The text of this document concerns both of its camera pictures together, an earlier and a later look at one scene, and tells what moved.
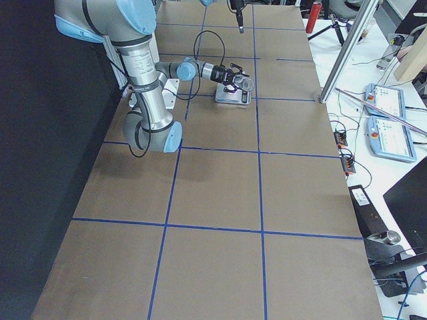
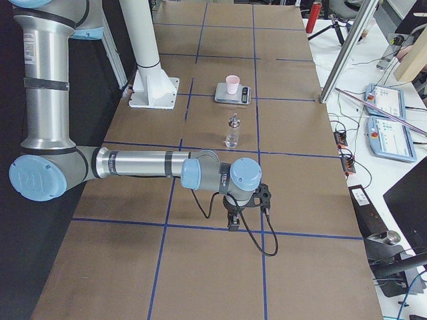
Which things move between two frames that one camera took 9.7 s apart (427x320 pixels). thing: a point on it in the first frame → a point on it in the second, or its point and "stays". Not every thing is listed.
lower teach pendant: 389,139 stays
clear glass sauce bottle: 243,83 → 232,131
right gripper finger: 237,5 → 234,206
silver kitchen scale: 239,97 stays
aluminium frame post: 349,51 stays
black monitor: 407,201 stays
